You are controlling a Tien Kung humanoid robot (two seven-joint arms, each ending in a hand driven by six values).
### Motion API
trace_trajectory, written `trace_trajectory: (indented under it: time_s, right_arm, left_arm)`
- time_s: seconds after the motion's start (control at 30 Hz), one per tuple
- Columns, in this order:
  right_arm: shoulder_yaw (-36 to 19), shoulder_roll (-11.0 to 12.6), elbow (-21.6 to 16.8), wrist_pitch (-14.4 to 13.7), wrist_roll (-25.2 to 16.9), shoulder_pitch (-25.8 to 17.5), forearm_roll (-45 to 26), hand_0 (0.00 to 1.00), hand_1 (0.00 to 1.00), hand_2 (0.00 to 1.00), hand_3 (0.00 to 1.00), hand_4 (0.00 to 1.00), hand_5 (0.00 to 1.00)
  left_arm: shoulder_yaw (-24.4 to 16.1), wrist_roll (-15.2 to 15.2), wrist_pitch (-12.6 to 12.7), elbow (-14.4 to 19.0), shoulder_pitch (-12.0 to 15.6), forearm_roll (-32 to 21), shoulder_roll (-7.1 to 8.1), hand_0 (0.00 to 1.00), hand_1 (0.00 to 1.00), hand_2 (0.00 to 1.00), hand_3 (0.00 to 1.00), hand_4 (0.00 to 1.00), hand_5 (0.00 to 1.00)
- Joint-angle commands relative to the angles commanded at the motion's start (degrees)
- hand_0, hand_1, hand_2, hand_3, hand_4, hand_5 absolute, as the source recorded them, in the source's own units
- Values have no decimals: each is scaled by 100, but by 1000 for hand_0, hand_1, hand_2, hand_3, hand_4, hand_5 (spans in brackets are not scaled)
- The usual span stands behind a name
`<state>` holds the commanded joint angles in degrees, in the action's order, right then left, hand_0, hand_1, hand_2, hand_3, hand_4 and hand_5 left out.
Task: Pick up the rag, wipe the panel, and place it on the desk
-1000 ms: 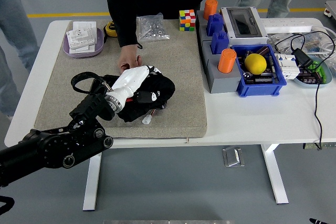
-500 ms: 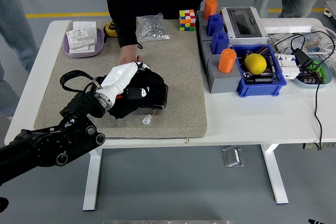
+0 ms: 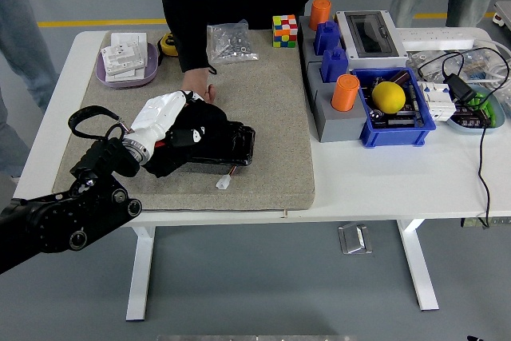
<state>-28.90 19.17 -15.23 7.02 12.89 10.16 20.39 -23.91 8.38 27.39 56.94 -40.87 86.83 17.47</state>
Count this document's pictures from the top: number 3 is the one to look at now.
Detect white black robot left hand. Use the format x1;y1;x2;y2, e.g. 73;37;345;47
129;89;208;146

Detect person's right hand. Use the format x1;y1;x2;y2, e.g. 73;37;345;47
179;68;218;103

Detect black rag with red patch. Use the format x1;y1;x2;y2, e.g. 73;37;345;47
141;97;236;179

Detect black panel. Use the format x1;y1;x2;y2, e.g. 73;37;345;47
187;119;256;167

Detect purple oval tray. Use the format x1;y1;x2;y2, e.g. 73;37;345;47
94;42;160;89

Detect yellow black tape measure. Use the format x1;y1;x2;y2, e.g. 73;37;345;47
156;31;180;66

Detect clear bag of metal nuts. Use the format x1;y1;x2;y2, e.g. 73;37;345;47
206;19;259;65

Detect white table leg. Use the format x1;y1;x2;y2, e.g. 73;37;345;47
125;225;156;322
396;219;440;312

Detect grey-brown mat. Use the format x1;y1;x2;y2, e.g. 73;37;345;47
51;28;316;213

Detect multicolour puzzle cube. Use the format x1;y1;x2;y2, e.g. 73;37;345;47
272;14;299;48

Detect blue plastic block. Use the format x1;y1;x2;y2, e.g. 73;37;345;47
321;46;350;84
313;20;342;57

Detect orange plastic cylinder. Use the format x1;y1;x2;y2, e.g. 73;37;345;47
331;73;361;113
309;0;334;32

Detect metal floor plate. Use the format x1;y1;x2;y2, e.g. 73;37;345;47
337;222;373;256

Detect bystander in blue jeans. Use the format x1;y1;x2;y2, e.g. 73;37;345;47
0;0;60;179

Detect grey electrical distribution box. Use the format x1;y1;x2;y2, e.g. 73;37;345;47
335;10;409;70

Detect yellow ball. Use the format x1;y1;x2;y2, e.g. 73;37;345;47
371;81;407;114

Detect blue plastic bin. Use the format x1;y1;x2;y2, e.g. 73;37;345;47
351;67;437;149

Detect light blue tray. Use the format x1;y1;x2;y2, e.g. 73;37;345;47
446;85;506;136

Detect green plastic parts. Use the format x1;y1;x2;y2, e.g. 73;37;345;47
469;92;498;126

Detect white circuit breaker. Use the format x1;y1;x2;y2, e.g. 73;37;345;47
418;80;458;122

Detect white power strip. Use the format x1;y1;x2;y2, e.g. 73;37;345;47
393;27;476;51

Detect clear bag of small parts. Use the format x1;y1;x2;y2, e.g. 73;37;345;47
406;48;500;82

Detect black power adapter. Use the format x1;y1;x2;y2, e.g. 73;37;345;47
445;73;478;105

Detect white scale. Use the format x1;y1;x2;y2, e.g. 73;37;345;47
491;0;511;33

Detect white wall switch plate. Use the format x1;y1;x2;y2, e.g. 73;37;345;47
100;43;148;76
110;32;148;50
105;65;143;81

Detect white connector with wires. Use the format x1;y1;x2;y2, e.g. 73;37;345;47
215;163;240;191

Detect black adapter cord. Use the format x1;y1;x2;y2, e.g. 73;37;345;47
417;47;511;230

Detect white cable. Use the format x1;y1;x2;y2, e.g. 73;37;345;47
473;37;511;90

